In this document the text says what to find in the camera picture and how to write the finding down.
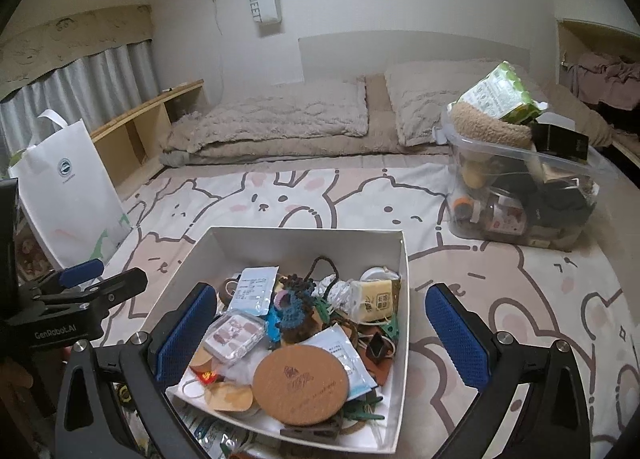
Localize brown tape roll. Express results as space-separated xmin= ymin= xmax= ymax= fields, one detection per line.
xmin=218 ymin=276 xmax=239 ymax=306

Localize white foil sachet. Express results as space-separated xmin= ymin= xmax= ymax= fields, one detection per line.
xmin=229 ymin=266 xmax=279 ymax=317

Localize round cork coaster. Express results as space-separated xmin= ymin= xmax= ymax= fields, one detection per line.
xmin=252 ymin=344 xmax=349 ymax=427

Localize white tote bag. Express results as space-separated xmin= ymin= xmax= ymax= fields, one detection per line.
xmin=9 ymin=109 xmax=131 ymax=269

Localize white cardboard box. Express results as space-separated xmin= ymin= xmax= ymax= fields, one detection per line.
xmin=142 ymin=227 xmax=411 ymax=455

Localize red packet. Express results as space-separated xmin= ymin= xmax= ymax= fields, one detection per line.
xmin=195 ymin=370 xmax=222 ymax=385

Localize cartoon animal bed sheet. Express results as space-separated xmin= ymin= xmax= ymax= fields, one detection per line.
xmin=103 ymin=164 xmax=639 ymax=458

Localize press-on nails box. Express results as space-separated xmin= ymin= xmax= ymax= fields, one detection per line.
xmin=202 ymin=309 xmax=266 ymax=365

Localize wooden headboard shelf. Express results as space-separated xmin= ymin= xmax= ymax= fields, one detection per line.
xmin=90 ymin=80 xmax=206 ymax=200

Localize blue crochet pouch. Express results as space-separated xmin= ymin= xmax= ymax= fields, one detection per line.
xmin=266 ymin=274 xmax=319 ymax=347

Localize grey curtain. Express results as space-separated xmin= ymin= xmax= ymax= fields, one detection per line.
xmin=1 ymin=40 xmax=160 ymax=169

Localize small yellow carton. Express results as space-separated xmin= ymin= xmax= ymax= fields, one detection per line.
xmin=348 ymin=279 xmax=399 ymax=323

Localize clear plastic storage bin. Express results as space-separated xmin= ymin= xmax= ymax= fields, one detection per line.
xmin=436 ymin=107 xmax=613 ymax=250

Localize left beige pillow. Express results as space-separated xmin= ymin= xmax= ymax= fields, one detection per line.
xmin=162 ymin=79 xmax=369 ymax=154

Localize beige pillow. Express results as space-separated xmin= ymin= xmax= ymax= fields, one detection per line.
xmin=162 ymin=79 xmax=369 ymax=154
xmin=384 ymin=58 xmax=546 ymax=147

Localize brown fuzzy plush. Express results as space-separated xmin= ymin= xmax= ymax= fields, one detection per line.
xmin=448 ymin=102 xmax=532 ymax=149

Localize green snack bag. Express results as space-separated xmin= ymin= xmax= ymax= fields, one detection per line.
xmin=457 ymin=60 xmax=548 ymax=124

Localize pile of clothes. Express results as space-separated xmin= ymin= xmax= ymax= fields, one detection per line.
xmin=568 ymin=52 xmax=639 ymax=112

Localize right beige pillow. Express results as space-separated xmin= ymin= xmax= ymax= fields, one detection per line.
xmin=384 ymin=58 xmax=546 ymax=147

